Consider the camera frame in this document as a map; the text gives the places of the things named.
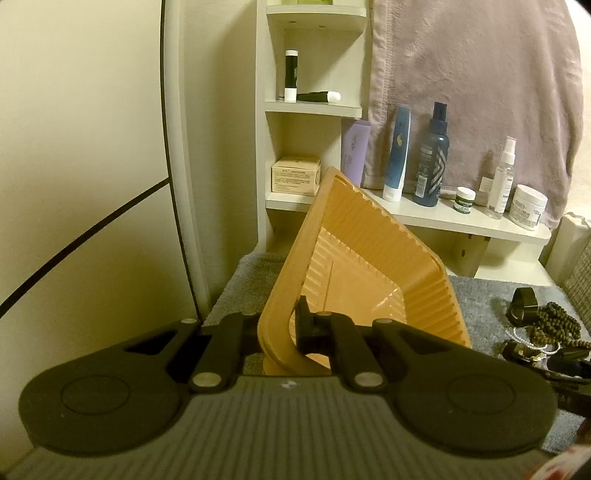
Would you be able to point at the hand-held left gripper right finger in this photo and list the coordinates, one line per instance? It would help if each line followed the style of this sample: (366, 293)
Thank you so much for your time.
(305, 327)

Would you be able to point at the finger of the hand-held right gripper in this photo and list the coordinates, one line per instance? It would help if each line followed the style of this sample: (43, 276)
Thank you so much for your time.
(575, 392)

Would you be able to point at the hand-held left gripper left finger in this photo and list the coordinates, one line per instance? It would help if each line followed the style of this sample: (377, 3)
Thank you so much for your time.
(231, 337)

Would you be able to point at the orange ribbed plastic tray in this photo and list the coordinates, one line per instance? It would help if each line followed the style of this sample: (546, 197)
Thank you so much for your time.
(360, 240)

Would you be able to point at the red and white cloth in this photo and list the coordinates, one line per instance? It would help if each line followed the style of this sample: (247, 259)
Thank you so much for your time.
(568, 466)

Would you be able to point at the black watch band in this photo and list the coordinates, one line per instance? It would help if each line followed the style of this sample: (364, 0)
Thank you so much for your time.
(524, 300)

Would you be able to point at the checked fabric cushion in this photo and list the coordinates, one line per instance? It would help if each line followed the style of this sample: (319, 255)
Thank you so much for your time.
(579, 286)

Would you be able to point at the grey towel mat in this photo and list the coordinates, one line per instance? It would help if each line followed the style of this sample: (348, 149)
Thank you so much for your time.
(480, 304)

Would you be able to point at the cream cardboard box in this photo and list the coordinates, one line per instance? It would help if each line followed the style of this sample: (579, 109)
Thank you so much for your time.
(295, 177)

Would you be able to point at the white curved trim strip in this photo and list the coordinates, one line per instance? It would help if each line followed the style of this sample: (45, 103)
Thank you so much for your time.
(182, 184)

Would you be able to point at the purple cosmetic tube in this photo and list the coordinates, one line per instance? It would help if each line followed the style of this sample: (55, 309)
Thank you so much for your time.
(353, 147)

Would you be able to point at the white cream jar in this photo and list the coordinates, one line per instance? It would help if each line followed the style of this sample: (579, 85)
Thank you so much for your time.
(526, 207)

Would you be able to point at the white wooden shelf unit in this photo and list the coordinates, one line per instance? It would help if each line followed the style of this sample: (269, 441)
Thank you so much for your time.
(461, 217)

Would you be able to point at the blue and white tube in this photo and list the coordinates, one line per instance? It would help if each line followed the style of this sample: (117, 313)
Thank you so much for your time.
(397, 157)

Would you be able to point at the small green jar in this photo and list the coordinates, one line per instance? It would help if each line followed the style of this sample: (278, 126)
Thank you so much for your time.
(464, 203)

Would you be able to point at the dark blue spray bottle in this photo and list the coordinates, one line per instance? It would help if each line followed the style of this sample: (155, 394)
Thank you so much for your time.
(431, 161)

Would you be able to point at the clear spray bottle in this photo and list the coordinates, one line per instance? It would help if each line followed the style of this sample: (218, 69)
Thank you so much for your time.
(501, 184)

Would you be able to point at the small white bottle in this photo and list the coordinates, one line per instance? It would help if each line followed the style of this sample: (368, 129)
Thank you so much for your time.
(485, 189)

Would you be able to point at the black tube with white cap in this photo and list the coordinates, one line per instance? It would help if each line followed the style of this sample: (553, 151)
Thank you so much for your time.
(314, 97)

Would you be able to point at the black tube with white caps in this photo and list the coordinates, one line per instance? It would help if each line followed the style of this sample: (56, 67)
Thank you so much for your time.
(291, 74)

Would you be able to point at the lilac hanging towel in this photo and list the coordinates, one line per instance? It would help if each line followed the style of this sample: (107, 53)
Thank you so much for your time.
(461, 69)

